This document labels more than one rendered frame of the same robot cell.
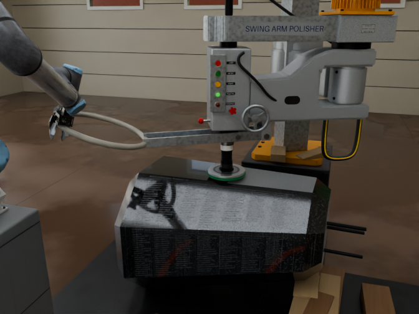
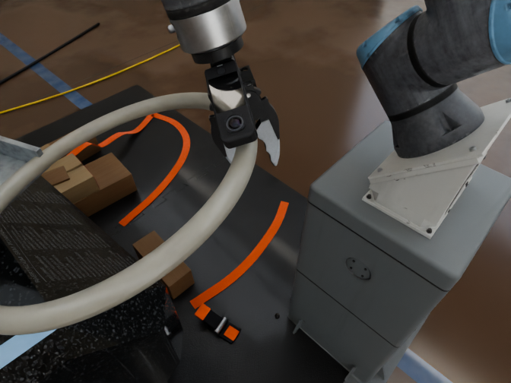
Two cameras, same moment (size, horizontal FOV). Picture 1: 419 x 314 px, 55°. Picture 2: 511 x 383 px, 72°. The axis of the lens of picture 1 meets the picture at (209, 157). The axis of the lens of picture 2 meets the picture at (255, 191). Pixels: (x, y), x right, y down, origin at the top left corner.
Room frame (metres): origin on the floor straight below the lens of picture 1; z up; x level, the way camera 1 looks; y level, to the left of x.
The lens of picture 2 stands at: (2.31, 0.94, 1.52)
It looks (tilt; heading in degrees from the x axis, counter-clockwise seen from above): 48 degrees down; 206
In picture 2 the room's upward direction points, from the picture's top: straight up
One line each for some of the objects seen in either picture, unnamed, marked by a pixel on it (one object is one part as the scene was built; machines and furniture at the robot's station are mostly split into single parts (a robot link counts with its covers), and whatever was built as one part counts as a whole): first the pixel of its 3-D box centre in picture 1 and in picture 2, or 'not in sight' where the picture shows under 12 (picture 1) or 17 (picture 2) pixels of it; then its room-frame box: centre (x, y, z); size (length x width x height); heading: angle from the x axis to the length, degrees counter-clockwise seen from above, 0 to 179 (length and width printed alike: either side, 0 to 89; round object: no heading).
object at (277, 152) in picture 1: (278, 153); not in sight; (2.63, -0.47, 0.81); 0.20 x 0.10 x 0.05; 170
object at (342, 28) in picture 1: (295, 32); not in sight; (2.19, -0.44, 1.62); 0.96 x 0.25 x 0.17; 97
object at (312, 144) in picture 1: (289, 149); not in sight; (2.85, -0.60, 0.76); 0.49 x 0.49 x 0.05; 72
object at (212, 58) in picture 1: (217, 83); not in sight; (2.02, -0.04, 1.37); 0.08 x 0.03 x 0.28; 97
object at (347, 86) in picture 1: (346, 83); not in sight; (2.22, -0.75, 1.34); 0.19 x 0.19 x 0.20
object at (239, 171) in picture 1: (226, 170); not in sight; (2.14, -0.10, 0.86); 0.21 x 0.21 x 0.01
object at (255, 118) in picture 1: (254, 117); not in sight; (2.04, -0.23, 1.20); 0.15 x 0.10 x 0.15; 97
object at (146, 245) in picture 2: not in sight; (163, 264); (1.73, 0.18, 0.07); 0.30 x 0.12 x 0.12; 70
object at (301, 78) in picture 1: (299, 92); not in sight; (2.18, -0.49, 1.30); 0.74 x 0.23 x 0.49; 97
